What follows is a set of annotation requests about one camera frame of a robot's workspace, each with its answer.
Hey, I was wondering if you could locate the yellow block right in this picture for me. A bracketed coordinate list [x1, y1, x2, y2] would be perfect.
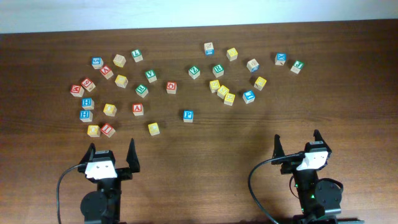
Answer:
[254, 77, 267, 91]

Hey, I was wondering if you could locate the blue H block upper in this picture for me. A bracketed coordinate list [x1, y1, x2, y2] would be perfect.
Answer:
[81, 98, 95, 110]

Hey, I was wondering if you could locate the blue h block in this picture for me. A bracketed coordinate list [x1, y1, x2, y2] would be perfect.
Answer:
[81, 98, 95, 110]
[80, 110, 93, 123]

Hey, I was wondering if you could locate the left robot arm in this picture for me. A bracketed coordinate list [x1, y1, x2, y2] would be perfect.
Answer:
[78, 139, 141, 224]

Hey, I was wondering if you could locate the green r block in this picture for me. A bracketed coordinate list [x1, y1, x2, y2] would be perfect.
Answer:
[135, 84, 149, 98]
[213, 64, 224, 78]

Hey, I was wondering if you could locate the yellow block cluster middle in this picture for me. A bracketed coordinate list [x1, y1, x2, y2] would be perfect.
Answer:
[217, 85, 229, 99]

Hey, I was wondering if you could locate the blue E block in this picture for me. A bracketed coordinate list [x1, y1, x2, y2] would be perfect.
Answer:
[243, 90, 256, 104]

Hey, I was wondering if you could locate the blue X block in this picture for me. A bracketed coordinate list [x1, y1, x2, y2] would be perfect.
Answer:
[274, 52, 287, 65]

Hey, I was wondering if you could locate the green Z block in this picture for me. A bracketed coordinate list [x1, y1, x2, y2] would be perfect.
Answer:
[188, 66, 200, 79]

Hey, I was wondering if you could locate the red 9 block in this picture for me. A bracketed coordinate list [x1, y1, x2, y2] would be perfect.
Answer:
[81, 78, 96, 92]

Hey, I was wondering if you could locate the wood block blue side right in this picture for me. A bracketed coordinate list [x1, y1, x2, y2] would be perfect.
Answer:
[246, 59, 259, 73]

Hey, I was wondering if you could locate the red A block lower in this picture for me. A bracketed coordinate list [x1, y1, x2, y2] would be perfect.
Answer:
[132, 103, 144, 116]

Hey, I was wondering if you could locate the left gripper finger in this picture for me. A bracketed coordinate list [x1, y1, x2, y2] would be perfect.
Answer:
[126, 138, 140, 173]
[78, 143, 96, 172]

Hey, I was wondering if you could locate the blue number 5 block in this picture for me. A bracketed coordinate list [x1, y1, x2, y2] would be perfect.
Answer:
[91, 57, 104, 70]

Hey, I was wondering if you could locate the yellow block middle left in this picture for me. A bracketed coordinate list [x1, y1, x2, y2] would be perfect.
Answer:
[103, 103, 117, 116]

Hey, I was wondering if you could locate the plain wood yellow-side block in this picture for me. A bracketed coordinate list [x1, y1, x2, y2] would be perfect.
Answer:
[113, 54, 126, 68]

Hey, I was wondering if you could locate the green V block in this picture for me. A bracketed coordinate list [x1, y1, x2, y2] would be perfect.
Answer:
[145, 70, 157, 83]

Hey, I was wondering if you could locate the yellow block top centre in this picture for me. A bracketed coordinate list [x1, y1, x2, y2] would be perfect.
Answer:
[226, 47, 238, 61]

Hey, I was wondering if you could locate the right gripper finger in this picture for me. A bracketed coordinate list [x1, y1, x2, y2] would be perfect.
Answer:
[271, 134, 285, 165]
[312, 129, 325, 144]

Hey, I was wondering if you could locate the green J block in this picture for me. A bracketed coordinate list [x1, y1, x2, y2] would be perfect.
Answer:
[290, 60, 305, 74]

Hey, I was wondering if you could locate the yellow D block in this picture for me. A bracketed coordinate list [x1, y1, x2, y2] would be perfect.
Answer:
[87, 125, 101, 138]

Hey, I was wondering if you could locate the red a block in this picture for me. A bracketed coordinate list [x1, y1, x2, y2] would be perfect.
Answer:
[100, 65, 114, 80]
[132, 103, 144, 116]

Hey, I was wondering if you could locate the blue P block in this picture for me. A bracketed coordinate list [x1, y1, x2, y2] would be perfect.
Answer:
[183, 110, 194, 123]

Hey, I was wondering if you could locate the wood block blue side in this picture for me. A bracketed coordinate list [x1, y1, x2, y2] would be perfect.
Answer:
[246, 59, 259, 73]
[204, 42, 215, 56]

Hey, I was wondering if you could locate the red A block upper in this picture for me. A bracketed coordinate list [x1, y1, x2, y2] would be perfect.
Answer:
[100, 65, 114, 80]

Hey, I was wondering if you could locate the yellow block upper left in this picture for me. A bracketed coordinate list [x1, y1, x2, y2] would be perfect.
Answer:
[115, 75, 128, 88]

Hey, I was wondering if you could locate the red I block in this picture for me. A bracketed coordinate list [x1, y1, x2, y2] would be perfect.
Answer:
[101, 123, 116, 138]

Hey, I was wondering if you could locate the red O block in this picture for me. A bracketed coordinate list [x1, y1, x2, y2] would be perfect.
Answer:
[166, 82, 177, 94]

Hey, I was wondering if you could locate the blue H block lower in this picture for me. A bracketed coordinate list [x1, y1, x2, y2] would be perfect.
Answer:
[80, 110, 93, 123]

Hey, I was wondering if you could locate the yellow block cluster left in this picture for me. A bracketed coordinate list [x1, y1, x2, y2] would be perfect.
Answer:
[209, 80, 221, 93]

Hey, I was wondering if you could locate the yellow block cluster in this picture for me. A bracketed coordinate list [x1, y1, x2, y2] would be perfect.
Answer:
[217, 85, 229, 99]
[209, 80, 221, 93]
[224, 93, 236, 106]

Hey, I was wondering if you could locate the yellow block cluster lower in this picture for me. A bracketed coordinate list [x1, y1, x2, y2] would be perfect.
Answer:
[224, 93, 236, 106]

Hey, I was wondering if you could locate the red M block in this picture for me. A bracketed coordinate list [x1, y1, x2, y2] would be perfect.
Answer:
[70, 85, 85, 97]

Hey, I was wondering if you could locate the green L block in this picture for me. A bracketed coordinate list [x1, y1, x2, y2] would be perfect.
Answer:
[131, 49, 143, 62]

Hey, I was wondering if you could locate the yellow C block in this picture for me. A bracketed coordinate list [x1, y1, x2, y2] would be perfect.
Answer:
[148, 123, 160, 136]

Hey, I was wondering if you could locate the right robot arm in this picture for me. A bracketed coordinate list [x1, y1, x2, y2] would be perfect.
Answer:
[272, 129, 364, 223]

